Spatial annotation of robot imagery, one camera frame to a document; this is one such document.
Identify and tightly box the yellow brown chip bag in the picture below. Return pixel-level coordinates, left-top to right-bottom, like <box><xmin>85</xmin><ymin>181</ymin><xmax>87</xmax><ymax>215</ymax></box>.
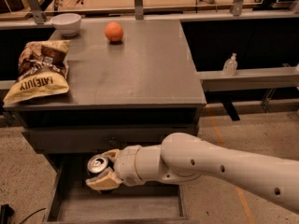
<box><xmin>4</xmin><ymin>40</ymin><xmax>70</xmax><ymax>105</ymax></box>

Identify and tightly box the grey drawer cabinet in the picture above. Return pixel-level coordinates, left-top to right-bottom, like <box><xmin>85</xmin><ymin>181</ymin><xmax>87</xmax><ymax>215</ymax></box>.
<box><xmin>2</xmin><ymin>19</ymin><xmax>207</xmax><ymax>224</ymax></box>

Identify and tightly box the clear sanitizer bottle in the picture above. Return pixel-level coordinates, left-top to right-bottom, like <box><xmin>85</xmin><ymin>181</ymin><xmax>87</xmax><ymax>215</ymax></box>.
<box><xmin>222</xmin><ymin>53</ymin><xmax>237</xmax><ymax>76</ymax></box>

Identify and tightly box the white bowl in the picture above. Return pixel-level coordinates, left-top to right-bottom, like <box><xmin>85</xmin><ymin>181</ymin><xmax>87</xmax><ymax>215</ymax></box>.
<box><xmin>50</xmin><ymin>13</ymin><xmax>81</xmax><ymax>36</ymax></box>

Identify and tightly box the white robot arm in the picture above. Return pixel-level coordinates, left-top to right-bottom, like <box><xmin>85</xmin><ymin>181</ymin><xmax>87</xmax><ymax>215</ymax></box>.
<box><xmin>86</xmin><ymin>133</ymin><xmax>299</xmax><ymax>213</ymax></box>

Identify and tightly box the black object on floor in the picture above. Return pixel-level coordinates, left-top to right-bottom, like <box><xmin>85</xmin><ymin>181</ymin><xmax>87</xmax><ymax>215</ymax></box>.
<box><xmin>0</xmin><ymin>204</ymin><xmax>14</xmax><ymax>224</ymax></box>

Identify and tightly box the orange fruit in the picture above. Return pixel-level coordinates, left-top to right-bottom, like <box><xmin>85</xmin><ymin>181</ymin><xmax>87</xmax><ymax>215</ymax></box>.
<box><xmin>105</xmin><ymin>22</ymin><xmax>123</xmax><ymax>42</ymax></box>

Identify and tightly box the black cable on floor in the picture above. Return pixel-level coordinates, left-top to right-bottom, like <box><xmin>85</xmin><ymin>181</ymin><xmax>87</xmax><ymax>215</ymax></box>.
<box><xmin>19</xmin><ymin>207</ymin><xmax>47</xmax><ymax>224</ymax></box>

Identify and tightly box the open grey middle drawer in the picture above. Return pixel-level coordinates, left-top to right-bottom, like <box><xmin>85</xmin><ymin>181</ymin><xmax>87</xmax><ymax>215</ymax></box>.
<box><xmin>42</xmin><ymin>154</ymin><xmax>199</xmax><ymax>224</ymax></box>

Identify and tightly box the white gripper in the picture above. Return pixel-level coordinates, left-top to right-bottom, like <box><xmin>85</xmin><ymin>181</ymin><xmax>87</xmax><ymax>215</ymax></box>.
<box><xmin>85</xmin><ymin>145</ymin><xmax>145</xmax><ymax>191</ymax></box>

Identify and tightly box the blue pepsi can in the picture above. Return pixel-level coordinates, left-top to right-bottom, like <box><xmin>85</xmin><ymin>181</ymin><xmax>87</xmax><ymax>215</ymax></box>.
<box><xmin>87</xmin><ymin>154</ymin><xmax>109</xmax><ymax>175</ymax></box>

